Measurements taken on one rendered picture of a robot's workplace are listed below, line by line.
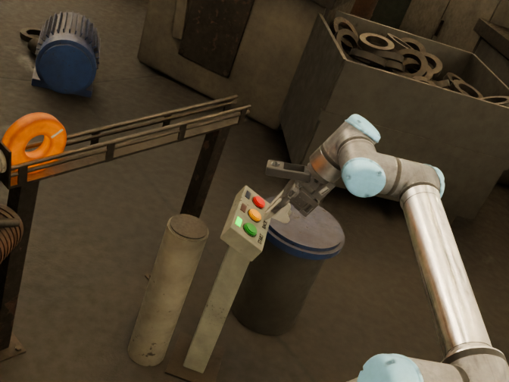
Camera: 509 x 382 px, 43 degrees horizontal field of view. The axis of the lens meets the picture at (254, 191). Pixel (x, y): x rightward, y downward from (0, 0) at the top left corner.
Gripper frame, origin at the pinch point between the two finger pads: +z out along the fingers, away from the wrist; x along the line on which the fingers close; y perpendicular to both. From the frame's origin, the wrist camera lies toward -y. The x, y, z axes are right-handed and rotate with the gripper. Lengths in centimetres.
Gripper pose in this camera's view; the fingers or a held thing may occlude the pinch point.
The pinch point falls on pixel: (265, 214)
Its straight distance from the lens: 170.4
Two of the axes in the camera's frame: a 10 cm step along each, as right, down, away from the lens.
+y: 7.7, 6.1, 1.9
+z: -6.2, 6.4, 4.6
